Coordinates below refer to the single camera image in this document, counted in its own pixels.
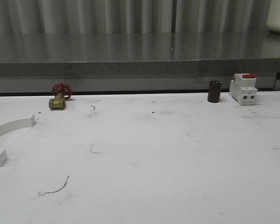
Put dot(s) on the white half-ring clamp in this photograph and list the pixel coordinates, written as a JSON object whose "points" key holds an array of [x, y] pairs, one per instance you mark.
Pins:
{"points": [[12, 126]]}

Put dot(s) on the dark brown cylindrical capacitor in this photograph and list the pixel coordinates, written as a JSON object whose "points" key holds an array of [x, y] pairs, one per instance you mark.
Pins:
{"points": [[214, 91]]}

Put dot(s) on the brass valve red handwheel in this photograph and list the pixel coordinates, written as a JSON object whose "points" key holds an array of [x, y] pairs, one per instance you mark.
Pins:
{"points": [[61, 92]]}

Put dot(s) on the grey stone countertop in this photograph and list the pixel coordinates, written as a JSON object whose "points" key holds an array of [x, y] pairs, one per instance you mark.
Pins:
{"points": [[32, 64]]}

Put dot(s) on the white circuit breaker red switch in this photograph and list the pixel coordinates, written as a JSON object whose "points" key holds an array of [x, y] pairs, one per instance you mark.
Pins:
{"points": [[242, 88]]}

